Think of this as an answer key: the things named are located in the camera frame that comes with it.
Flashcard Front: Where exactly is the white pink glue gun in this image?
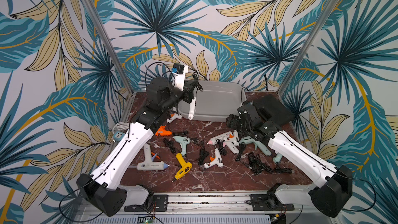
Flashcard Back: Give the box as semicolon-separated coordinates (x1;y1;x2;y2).
207;131;234;145

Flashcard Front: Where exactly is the black tool case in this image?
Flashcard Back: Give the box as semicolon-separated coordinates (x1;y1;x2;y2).
254;94;294;126

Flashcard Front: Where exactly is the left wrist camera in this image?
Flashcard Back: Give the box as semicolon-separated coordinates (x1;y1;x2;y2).
172;63;189;91

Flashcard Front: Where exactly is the black coiled cord bundle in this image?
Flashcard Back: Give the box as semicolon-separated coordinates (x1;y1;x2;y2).
245;151;293;175

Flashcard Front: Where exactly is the yellow black glue gun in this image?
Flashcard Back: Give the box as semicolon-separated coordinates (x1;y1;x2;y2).
172;153;192;182

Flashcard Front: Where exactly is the grey plastic storage box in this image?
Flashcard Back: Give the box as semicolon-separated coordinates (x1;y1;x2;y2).
192;80;246;122

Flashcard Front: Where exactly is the large mint glue gun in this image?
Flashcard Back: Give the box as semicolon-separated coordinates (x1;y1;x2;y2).
239;136;272;157

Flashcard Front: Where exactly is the small white orange glue gun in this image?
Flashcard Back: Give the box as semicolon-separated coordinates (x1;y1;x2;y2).
204;148;224;169

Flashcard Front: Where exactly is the small mint glue gun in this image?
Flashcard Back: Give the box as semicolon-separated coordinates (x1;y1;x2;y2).
272;153;283;164

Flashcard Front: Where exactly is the white orange trigger glue gun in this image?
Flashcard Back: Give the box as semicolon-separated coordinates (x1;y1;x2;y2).
220;130;239;155

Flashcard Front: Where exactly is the large white blue glue gun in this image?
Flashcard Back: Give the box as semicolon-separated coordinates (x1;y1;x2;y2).
129;144;169;171

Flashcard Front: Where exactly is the white coiled power cable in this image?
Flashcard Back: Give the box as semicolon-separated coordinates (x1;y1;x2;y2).
111;122;130;133

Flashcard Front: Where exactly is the mint green glue gun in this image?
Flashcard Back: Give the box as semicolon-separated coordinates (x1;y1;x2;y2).
173;135;190;158

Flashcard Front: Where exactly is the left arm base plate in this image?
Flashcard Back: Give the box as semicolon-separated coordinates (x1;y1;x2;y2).
124;195;169;212

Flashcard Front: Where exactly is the black orange glue gun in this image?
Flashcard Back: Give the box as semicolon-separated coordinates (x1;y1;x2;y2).
155;125;188;136

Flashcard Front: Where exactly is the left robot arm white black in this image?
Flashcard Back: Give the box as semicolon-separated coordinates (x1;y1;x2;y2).
77;77;200;217

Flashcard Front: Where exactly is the teal power strip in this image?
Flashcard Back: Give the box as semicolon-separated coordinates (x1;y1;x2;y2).
112;131;125;143

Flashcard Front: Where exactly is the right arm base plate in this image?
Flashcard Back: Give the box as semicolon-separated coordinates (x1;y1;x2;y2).
246;194;295;213

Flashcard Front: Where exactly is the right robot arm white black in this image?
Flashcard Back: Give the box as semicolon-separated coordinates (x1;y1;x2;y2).
226;103;352;217

